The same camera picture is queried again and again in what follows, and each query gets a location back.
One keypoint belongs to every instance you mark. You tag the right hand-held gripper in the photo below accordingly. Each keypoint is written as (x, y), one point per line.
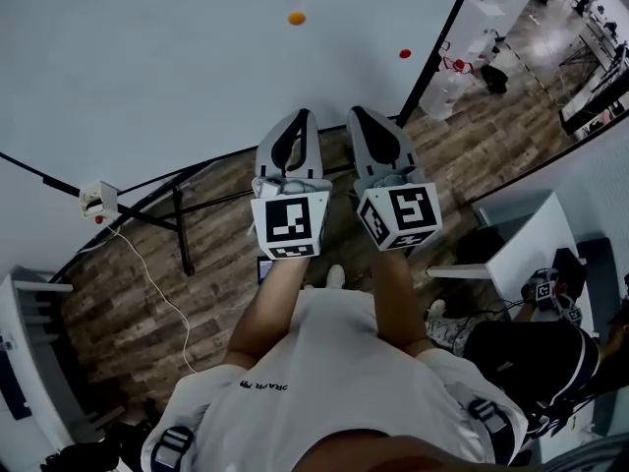
(413, 209)

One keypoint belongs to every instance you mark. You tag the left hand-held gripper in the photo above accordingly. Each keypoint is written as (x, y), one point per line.
(290, 219)

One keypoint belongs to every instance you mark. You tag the small dark red object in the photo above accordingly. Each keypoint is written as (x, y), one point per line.
(404, 53)

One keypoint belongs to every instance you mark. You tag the small orange object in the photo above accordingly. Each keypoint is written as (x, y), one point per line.
(296, 17)

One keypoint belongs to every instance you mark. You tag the person's left forearm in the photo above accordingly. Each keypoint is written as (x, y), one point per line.
(270, 308)

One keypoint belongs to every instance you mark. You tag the person's right forearm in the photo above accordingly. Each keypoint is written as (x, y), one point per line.
(398, 303)

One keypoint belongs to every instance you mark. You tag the small black screen device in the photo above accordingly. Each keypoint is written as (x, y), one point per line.
(265, 271)

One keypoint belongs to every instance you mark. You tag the person's white shoe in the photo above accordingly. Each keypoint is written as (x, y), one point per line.
(335, 276)

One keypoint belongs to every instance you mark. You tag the black bag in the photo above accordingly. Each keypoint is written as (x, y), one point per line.
(494, 79)

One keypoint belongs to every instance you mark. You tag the black whiteboard stand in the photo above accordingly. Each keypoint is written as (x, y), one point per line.
(183, 234)

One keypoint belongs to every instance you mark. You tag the black round bin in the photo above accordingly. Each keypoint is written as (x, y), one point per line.
(481, 246)

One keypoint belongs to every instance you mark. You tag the white desk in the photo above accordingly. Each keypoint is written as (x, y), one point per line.
(531, 244)

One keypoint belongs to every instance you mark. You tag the black box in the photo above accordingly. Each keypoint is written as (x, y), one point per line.
(572, 268)

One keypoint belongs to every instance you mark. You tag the person's white t-shirt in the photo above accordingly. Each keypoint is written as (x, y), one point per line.
(334, 386)

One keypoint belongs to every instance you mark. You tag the black desk mat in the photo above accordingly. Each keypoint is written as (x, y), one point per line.
(597, 283)

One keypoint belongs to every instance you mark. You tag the white shelf unit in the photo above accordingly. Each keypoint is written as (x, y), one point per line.
(15, 312)

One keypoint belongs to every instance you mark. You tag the black chair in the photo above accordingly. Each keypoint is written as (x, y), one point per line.
(108, 445)

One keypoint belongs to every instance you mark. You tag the dark blue panel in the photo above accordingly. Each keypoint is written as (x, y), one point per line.
(15, 386)

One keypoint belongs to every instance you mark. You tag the white switch box red button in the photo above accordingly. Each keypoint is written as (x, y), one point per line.
(100, 197)

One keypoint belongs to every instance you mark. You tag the black frame table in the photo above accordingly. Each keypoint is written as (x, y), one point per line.
(594, 101)

